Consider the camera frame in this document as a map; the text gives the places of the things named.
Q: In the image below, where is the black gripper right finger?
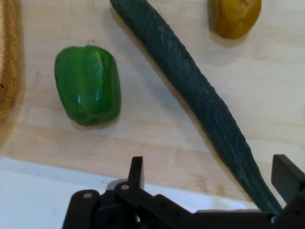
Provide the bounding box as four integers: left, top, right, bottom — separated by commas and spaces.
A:
271, 154, 305, 229

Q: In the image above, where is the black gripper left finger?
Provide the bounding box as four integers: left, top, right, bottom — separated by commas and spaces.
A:
61, 156, 270, 229

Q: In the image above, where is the long dark green cucumber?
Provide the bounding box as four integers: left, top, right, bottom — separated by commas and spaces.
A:
109, 0, 285, 217

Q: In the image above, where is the bamboo cutting board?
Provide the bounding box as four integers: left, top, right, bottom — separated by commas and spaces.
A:
0, 0, 305, 212

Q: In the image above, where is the green bell pepper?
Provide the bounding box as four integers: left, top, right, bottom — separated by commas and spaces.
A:
54, 44, 122, 127

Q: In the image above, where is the yellow-brown potato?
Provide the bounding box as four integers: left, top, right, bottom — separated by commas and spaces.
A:
207, 0, 263, 40

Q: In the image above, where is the woven wicker basket with handles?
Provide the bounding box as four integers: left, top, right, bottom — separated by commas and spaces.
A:
0, 0, 21, 124

